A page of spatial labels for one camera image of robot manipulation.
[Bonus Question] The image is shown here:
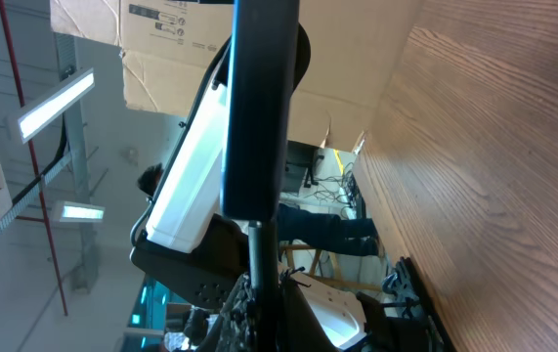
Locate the cardboard box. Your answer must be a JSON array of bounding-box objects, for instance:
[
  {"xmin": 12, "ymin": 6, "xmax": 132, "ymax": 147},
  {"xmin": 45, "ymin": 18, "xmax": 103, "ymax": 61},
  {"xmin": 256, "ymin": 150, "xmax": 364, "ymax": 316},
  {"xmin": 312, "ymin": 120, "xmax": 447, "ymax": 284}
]
[{"xmin": 50, "ymin": 0, "xmax": 422, "ymax": 152}]

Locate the red pipe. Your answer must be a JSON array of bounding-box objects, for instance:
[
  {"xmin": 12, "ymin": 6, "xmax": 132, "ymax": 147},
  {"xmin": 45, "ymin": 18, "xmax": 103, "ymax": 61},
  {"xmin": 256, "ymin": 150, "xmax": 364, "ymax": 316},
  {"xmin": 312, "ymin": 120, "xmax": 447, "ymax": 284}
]
[{"xmin": 0, "ymin": 0, "xmax": 68, "ymax": 317}]

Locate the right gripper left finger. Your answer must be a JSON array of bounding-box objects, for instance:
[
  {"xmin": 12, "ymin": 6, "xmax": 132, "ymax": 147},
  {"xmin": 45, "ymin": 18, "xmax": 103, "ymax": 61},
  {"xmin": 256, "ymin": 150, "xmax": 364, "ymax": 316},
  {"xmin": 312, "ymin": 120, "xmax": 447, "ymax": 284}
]
[{"xmin": 199, "ymin": 273, "xmax": 257, "ymax": 352}]

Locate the blue Galaxy smartphone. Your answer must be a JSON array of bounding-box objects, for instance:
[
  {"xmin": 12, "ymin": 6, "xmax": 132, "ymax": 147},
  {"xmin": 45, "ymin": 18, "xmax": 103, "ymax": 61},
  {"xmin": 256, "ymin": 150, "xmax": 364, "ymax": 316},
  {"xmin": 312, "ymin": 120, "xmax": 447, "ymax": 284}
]
[{"xmin": 221, "ymin": 0, "xmax": 300, "ymax": 222}]

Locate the ceiling light fixture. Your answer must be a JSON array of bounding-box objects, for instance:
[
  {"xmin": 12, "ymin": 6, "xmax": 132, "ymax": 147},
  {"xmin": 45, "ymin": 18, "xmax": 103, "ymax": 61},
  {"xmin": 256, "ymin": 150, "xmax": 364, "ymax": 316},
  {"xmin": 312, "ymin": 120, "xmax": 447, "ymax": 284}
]
[
  {"xmin": 7, "ymin": 67, "xmax": 95, "ymax": 144},
  {"xmin": 51, "ymin": 200, "xmax": 105, "ymax": 223}
]

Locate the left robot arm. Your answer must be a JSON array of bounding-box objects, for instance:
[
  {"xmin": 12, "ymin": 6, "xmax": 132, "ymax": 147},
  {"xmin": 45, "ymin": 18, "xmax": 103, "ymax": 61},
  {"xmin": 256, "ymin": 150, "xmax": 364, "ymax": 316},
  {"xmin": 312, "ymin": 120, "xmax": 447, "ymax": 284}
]
[{"xmin": 131, "ymin": 24, "xmax": 369, "ymax": 351}]

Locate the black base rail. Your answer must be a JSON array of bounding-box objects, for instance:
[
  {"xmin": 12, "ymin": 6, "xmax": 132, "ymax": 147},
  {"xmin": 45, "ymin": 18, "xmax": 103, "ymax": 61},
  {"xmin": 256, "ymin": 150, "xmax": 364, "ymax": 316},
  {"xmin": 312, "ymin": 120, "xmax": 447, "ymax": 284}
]
[{"xmin": 350, "ymin": 257, "xmax": 455, "ymax": 352}]

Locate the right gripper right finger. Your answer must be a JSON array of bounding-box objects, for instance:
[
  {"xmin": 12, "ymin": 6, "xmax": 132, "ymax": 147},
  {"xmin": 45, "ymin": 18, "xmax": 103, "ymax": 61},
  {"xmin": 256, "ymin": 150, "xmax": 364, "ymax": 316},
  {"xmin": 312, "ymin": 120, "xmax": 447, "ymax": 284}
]
[{"xmin": 278, "ymin": 269, "xmax": 337, "ymax": 352}]

